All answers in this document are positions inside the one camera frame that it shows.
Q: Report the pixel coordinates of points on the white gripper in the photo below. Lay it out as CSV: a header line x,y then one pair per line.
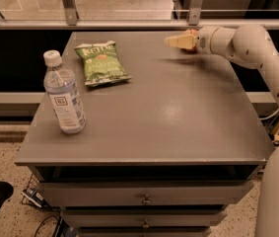
x,y
203,39

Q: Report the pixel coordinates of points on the red apple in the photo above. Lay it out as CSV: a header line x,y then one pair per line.
x,y
190,39

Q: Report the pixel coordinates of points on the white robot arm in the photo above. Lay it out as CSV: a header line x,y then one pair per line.
x,y
249,46

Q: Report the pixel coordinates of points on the clear plastic water bottle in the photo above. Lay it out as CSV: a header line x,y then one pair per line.
x,y
61,87

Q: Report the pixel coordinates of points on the green chip bag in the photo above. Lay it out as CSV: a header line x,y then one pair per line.
x,y
101,63

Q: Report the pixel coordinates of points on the grey drawer cabinet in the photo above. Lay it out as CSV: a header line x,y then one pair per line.
x,y
180,118

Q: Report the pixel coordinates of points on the top grey drawer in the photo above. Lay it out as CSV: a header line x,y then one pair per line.
x,y
143,193

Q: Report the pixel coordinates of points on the grey drawer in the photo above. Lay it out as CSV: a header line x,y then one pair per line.
x,y
144,218
143,193
150,232

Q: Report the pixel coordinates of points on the metal glass railing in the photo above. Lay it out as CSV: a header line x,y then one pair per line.
x,y
136,14

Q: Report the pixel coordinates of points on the middle grey drawer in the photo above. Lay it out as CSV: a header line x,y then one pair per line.
x,y
144,218

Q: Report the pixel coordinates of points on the bottom grey drawer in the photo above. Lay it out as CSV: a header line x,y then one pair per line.
x,y
150,232

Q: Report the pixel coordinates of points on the small blue floor device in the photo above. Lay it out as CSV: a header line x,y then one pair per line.
x,y
33,196

